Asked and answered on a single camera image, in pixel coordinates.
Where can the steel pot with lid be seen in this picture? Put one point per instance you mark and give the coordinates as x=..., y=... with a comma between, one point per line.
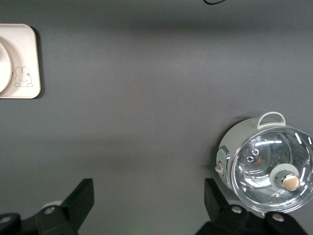
x=232, y=137

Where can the cream rabbit print tray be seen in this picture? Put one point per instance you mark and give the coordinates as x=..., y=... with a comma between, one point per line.
x=24, y=49

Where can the glass pot lid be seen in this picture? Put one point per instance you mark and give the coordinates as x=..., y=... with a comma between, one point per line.
x=269, y=151

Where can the dark grey table mat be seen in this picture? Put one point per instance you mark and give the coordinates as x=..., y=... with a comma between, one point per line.
x=146, y=98

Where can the round cream plate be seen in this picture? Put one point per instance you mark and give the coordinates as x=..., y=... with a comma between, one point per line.
x=3, y=66

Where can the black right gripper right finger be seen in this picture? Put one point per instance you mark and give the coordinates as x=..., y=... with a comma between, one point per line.
x=220, y=215

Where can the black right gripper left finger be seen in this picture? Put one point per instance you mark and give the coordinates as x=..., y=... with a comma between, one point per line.
x=73, y=210

